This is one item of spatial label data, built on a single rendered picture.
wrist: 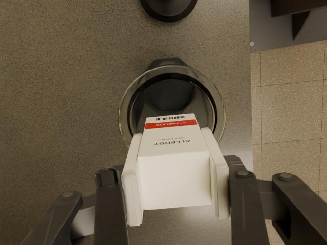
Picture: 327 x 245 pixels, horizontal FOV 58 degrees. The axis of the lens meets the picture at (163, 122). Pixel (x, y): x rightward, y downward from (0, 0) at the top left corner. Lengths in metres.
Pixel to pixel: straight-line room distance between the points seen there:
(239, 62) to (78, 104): 0.29
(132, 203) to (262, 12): 1.39
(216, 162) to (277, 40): 1.39
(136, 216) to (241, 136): 0.41
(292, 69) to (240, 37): 1.07
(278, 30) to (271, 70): 0.19
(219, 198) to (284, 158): 1.54
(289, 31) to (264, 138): 0.53
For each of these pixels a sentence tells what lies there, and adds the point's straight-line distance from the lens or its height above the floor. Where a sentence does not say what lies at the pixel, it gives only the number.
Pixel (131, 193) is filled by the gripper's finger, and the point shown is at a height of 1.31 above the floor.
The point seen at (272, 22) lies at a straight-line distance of 1.52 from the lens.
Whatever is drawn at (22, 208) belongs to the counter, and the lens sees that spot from 0.66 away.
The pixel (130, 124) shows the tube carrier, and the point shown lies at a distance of 0.30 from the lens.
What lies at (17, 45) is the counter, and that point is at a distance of 0.56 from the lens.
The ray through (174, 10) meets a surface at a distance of 0.47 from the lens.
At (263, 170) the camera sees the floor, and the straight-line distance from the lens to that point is 1.68.
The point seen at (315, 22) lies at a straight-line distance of 1.60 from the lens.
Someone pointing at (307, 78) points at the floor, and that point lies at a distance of 1.62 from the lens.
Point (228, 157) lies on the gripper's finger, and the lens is 0.18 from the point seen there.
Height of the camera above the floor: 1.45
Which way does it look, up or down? 74 degrees down
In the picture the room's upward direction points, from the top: 180 degrees counter-clockwise
